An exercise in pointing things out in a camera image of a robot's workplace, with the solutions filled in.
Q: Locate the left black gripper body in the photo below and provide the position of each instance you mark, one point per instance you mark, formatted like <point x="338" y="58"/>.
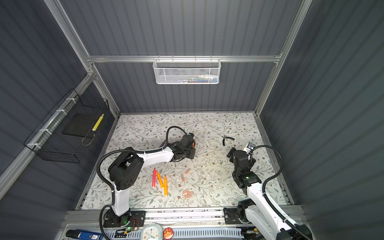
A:
<point x="190" y="153"/>

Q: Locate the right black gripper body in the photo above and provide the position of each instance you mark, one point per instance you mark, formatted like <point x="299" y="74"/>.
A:
<point x="233" y="150"/>

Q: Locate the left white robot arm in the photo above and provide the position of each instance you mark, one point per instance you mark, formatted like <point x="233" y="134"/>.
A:
<point x="124" y="171"/>

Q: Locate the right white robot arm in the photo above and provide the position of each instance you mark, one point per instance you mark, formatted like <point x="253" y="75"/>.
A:
<point x="259" y="208"/>

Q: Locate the pink marker pen lower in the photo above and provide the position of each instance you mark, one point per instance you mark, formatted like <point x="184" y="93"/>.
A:
<point x="154" y="178"/>

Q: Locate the small black pliers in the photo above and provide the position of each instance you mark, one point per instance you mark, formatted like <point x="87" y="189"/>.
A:
<point x="226" y="138"/>

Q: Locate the red round toy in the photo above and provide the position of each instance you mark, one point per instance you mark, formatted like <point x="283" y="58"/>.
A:
<point x="168" y="234"/>

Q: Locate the white alarm clock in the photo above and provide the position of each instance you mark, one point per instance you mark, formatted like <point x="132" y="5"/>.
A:
<point x="152" y="232"/>

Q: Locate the yellow highlighter in basket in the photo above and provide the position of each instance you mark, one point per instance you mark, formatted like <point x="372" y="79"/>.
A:
<point x="98" y="122"/>

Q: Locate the black pad in basket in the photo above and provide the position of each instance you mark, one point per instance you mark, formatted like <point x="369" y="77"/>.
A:
<point x="80" y="126"/>

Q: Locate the blue black device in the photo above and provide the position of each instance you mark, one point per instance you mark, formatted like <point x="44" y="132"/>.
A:
<point x="83" y="235"/>

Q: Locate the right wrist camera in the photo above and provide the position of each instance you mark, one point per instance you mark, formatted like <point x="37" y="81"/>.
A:
<point x="249" y="148"/>

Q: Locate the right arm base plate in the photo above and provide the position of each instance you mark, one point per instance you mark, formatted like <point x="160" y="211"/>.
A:
<point x="235" y="215"/>

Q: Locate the aluminium front rail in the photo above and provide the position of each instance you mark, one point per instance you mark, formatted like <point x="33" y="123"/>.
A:
<point x="171" y="216"/>

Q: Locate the white mesh wall basket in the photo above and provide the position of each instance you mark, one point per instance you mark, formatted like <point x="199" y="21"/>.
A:
<point x="187" y="73"/>

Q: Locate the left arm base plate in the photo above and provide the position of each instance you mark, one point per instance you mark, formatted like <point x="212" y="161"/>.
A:
<point x="131" y="219"/>

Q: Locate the black wire wall basket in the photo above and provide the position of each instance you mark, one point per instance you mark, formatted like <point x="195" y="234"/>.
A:
<point x="67" y="135"/>

